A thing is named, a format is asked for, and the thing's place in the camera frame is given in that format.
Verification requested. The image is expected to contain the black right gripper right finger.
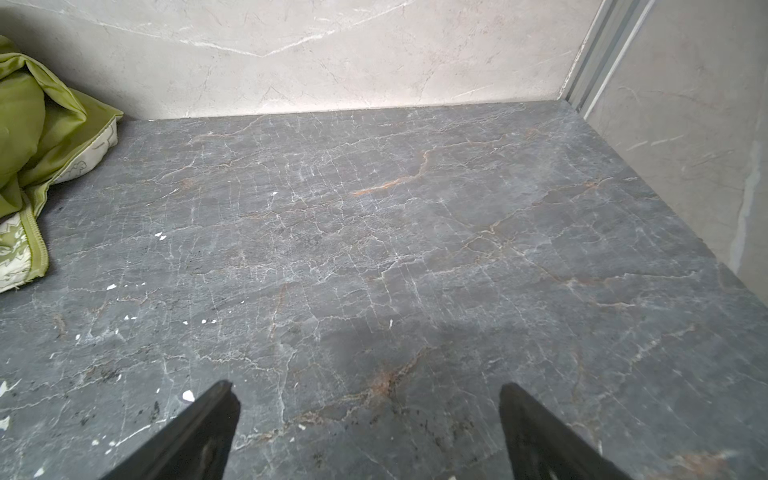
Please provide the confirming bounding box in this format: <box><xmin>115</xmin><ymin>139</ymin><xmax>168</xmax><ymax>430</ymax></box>
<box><xmin>499</xmin><ymin>383</ymin><xmax>630</xmax><ymax>480</ymax></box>

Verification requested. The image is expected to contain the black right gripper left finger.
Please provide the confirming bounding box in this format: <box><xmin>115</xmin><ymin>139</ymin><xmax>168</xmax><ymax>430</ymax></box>
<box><xmin>104</xmin><ymin>380</ymin><xmax>241</xmax><ymax>480</ymax></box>

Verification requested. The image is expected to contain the green patterned zip cloth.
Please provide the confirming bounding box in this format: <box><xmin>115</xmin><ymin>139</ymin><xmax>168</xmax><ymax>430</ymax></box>
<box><xmin>1</xmin><ymin>37</ymin><xmax>123</xmax><ymax>291</ymax></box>

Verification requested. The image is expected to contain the aluminium corner frame post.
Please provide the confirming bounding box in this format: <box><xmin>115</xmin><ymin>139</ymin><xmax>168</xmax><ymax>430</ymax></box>
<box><xmin>558</xmin><ymin>0</ymin><xmax>655</xmax><ymax>118</ymax></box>

